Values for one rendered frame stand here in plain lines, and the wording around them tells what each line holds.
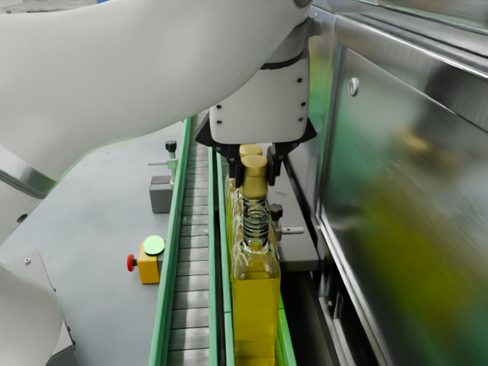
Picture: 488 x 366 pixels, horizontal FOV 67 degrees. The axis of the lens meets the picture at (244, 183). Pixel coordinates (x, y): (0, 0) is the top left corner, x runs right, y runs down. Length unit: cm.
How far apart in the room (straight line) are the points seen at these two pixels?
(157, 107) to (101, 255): 84
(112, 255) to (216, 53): 85
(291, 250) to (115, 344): 39
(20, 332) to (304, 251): 60
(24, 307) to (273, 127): 26
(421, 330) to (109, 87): 31
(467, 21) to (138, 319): 73
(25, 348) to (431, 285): 29
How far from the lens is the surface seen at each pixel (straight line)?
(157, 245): 83
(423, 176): 34
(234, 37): 18
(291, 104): 37
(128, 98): 17
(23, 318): 23
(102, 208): 117
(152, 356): 51
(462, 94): 29
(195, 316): 64
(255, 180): 43
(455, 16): 32
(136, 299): 87
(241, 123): 37
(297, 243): 77
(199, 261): 73
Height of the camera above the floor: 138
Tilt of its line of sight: 31 degrees down
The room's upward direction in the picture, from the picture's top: straight up
